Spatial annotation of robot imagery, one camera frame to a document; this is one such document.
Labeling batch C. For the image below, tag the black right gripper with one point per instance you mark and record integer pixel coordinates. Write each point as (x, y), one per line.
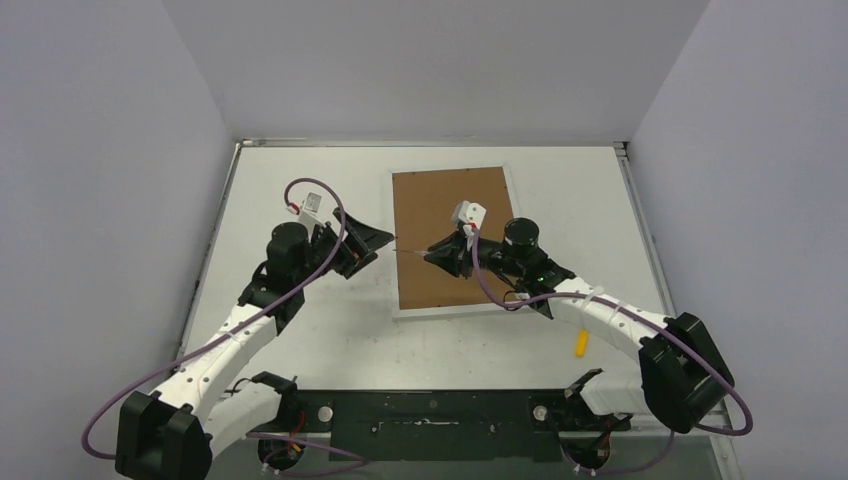
(463, 250)

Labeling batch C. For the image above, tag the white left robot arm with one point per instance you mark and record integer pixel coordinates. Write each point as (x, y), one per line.
(177, 430)

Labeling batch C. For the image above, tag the clear handle screwdriver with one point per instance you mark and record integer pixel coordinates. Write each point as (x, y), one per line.
(420, 253)

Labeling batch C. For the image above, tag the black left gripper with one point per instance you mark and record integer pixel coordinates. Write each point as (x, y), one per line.
(366, 238)

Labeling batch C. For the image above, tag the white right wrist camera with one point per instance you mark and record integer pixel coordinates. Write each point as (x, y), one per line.
(468, 216)

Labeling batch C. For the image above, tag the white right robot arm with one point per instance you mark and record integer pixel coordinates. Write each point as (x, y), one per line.
(683, 375)

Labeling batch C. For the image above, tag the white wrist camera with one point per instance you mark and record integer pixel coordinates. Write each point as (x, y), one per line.
(309, 212)
(468, 216)

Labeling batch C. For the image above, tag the white picture frame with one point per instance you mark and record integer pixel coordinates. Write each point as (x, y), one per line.
(422, 203)

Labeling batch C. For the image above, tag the yellow handle screwdriver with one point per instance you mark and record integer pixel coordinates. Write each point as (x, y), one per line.
(581, 343)

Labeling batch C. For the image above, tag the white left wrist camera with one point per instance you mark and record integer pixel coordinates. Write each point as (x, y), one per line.
(309, 212)

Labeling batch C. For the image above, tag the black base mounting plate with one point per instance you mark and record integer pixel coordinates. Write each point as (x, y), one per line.
(446, 425)

